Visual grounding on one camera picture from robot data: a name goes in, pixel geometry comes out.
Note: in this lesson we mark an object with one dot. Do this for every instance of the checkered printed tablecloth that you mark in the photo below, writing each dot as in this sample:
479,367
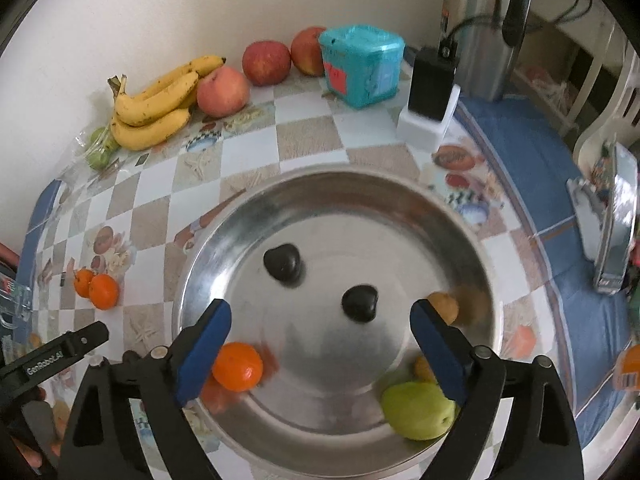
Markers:
310,135

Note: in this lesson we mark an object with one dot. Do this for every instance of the clear glass mug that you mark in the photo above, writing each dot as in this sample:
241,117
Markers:
15,305

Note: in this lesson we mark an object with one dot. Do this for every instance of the stainless steel kettle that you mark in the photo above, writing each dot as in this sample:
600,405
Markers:
480,35

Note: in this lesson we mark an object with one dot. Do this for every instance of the green pear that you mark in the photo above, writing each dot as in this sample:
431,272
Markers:
417,410

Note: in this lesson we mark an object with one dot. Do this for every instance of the white charger base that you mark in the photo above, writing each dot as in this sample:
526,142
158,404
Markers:
422,132

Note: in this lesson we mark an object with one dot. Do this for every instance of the dark purple plum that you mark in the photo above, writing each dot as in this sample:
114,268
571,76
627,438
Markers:
282,262
359,304

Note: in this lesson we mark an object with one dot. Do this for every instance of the black charger block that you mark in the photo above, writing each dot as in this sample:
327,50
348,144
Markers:
432,85

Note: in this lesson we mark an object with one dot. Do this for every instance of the teal box with red label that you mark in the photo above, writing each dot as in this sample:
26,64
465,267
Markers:
362,67

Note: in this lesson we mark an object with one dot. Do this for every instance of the bunch of yellow bananas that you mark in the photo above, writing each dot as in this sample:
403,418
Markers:
150,110

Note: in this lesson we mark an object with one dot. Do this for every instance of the orange mandarin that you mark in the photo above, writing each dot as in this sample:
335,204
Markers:
82,282
237,367
105,292

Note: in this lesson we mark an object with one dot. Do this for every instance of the orange packet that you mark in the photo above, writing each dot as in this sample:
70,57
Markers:
630,365

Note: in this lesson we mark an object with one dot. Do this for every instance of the small brown round fruit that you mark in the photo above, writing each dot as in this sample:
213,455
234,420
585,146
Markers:
422,370
444,308

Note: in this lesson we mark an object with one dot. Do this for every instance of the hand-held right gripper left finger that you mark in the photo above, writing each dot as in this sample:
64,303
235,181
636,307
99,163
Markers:
202,355

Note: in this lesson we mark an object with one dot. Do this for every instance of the round stainless steel plate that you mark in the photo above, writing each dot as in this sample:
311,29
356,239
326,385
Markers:
325,220

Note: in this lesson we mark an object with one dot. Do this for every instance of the clear bag of green fruits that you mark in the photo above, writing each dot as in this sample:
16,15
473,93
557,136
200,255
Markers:
100,152

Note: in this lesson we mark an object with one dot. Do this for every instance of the white chair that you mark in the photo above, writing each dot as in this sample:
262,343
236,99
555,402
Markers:
620,122

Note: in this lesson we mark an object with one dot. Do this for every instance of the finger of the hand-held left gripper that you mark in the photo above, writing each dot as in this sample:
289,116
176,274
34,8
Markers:
85,341

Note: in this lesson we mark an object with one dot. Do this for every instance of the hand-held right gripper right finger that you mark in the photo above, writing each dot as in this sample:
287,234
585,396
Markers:
440,355

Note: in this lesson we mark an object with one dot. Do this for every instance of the dark red apple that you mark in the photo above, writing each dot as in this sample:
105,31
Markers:
307,52
266,62

